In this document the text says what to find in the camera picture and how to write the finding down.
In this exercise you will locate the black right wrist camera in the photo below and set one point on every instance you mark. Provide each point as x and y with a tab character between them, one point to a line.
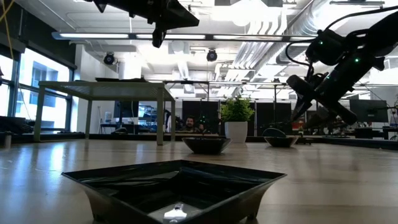
326	46

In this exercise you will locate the long ceiling light bar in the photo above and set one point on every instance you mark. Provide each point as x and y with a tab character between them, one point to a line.
93	35

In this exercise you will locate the black background pipe frame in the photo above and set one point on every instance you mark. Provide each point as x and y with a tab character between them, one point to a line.
186	82

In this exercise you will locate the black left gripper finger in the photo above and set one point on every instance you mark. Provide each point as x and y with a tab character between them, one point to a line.
159	37
177	17

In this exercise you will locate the rounded square black plate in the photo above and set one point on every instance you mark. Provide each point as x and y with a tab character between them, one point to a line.
280	142
133	80

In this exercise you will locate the wavy-edged black plate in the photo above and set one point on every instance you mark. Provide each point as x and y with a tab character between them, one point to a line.
107	80
206	147

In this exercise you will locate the black ceiling spotlight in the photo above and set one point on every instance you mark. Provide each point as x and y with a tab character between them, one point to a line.
212	56
109	59

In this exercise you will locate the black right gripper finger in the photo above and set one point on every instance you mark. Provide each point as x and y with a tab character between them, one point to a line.
300	105
320	118

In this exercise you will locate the person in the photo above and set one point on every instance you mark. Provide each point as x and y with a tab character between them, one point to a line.
190	123

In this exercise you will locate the flared square black plate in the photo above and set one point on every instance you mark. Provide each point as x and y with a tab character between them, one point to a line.
124	186

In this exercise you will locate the black chair back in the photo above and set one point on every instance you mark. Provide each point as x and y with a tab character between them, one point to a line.
273	133

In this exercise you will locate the short grey post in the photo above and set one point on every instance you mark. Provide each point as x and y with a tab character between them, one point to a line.
7	141

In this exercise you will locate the silver ceiling duct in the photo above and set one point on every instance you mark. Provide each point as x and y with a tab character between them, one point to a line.
264	46

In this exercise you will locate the green perforated metal shelf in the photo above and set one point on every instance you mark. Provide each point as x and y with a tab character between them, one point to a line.
109	90

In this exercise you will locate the green plant in white pot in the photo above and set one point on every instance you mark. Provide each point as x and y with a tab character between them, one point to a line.
236	130

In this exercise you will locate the black computer monitor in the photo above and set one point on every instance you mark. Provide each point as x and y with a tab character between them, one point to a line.
368	110
126	109

